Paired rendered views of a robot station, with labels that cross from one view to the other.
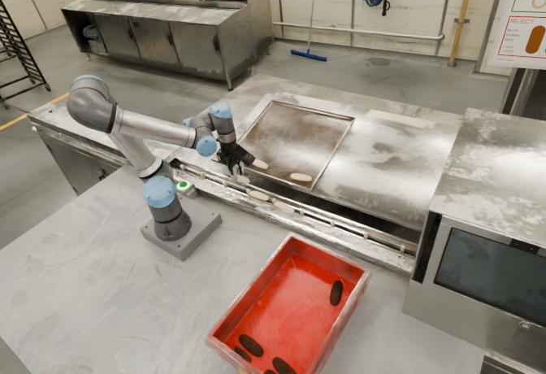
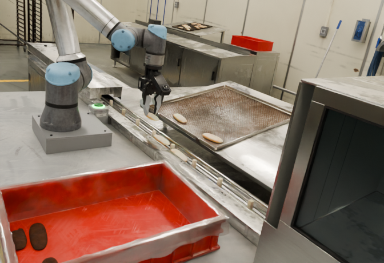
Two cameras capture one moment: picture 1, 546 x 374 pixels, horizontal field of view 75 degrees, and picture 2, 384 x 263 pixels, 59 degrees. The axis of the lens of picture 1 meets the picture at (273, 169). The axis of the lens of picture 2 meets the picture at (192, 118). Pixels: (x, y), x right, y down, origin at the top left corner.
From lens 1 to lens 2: 64 cm
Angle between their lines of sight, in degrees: 23
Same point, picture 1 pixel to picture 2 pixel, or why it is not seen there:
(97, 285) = not seen: outside the picture
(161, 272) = (19, 152)
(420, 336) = not seen: outside the picture
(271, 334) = (70, 238)
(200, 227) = (84, 132)
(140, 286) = not seen: outside the picture
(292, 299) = (121, 222)
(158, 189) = (61, 68)
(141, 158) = (65, 42)
